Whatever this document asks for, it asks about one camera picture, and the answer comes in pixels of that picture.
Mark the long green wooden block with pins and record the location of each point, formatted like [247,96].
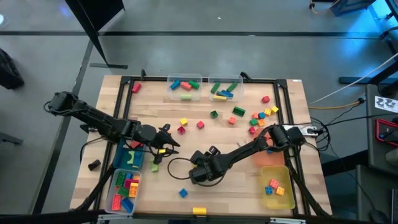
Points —
[215,87]
[231,87]

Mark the grey furniture foot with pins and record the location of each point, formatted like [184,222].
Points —
[9,138]

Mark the small red lego brick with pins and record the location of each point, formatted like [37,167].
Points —
[200,124]
[265,99]
[255,115]
[252,130]

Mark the teal plastic bin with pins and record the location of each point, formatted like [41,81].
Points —
[119,161]

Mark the light green wooden block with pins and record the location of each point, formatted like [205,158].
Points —
[186,97]

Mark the grey metal bracket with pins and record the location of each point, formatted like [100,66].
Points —
[115,217]
[287,221]

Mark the red wooden block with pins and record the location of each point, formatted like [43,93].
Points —
[136,87]
[266,137]

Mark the long green lego brick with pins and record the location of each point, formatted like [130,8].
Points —
[119,179]
[238,110]
[123,192]

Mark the light green arch block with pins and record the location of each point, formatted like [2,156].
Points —
[130,157]
[154,167]

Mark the small black cylinder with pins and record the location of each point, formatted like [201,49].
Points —
[94,165]

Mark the clear plastic bin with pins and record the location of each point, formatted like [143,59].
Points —
[174,95]
[237,96]
[109,186]

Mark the blue wooden cylinder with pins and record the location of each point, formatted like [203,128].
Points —
[175,84]

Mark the long orange lego brick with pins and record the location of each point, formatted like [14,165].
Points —
[133,190]
[137,178]

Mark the orange plastic bin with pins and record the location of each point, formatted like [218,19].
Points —
[273,158]

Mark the green wooden cylinder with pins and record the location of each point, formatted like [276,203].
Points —
[194,84]

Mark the long blue lego brick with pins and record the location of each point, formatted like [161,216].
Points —
[127,204]

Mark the white power strip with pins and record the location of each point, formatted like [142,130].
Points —
[308,129]

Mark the small blue lego brick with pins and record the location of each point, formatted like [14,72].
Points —
[128,176]
[268,190]
[183,193]
[261,115]

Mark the red arch block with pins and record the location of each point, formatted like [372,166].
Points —
[135,144]

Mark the long yellow wooden block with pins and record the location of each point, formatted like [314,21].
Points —
[219,97]

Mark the long blue wooden block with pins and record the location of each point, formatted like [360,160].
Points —
[227,94]

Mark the red framed device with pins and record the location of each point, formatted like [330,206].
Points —
[377,130]

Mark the black side desk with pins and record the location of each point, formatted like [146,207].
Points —
[373,149]

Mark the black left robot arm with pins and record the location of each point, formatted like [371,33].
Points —
[93,118]

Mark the yellow plastic bin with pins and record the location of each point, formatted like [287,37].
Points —
[276,174]

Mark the small green lego brick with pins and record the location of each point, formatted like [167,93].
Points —
[253,122]
[214,114]

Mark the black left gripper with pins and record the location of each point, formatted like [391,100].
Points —
[146,133]

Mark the long red lego brick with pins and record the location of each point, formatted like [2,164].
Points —
[116,202]

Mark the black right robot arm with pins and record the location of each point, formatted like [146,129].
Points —
[248,146]

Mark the black bag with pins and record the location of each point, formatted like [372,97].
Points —
[9,71]

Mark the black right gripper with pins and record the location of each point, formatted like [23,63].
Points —
[206,169]

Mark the small yellow lego brick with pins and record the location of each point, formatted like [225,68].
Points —
[267,111]
[184,121]
[274,109]

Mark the long magenta lego brick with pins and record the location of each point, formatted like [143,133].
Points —
[130,183]

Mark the blue box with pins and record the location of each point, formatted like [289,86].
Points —
[351,6]

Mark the black floor beam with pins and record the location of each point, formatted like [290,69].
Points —
[351,80]

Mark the printed paper sheet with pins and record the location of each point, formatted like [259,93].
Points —
[385,104]

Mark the black computer mouse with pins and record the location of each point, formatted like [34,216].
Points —
[379,217]

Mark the small crimson lego brick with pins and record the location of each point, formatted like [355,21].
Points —
[181,130]

